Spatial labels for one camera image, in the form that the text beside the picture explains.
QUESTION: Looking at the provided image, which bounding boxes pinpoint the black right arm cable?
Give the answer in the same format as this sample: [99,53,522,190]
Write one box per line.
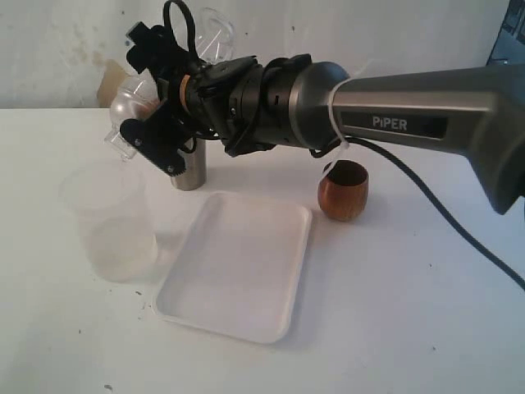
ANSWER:
[348,137,525,288]

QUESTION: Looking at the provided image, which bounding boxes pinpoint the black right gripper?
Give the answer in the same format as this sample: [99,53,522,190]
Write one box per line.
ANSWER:
[120,22,202,176]

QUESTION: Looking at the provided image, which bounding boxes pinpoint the clear plastic shaker cup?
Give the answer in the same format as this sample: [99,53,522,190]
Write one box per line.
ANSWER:
[195,7,235,64]

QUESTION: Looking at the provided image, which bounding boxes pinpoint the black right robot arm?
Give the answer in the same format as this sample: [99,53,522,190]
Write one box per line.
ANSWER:
[120,23,524,214]

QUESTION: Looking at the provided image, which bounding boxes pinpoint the white rectangular tray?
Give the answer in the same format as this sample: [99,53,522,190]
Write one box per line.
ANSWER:
[153,191,313,344]

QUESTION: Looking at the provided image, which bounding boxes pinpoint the stainless steel cup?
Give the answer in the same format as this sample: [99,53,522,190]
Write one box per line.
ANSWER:
[171,140,207,191]

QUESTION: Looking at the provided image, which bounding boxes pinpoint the clear plastic shaker lid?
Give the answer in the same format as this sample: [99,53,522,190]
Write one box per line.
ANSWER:
[104,76,159,160]

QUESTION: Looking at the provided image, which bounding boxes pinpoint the translucent plastic container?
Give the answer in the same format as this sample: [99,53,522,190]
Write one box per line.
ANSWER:
[59,160,158,282]

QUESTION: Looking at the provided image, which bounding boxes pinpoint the brown wooden cup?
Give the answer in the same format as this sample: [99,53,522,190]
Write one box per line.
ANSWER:
[317,160,369,222]

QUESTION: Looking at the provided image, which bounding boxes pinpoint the white zip tie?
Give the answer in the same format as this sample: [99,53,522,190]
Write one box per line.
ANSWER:
[322,58,378,179]

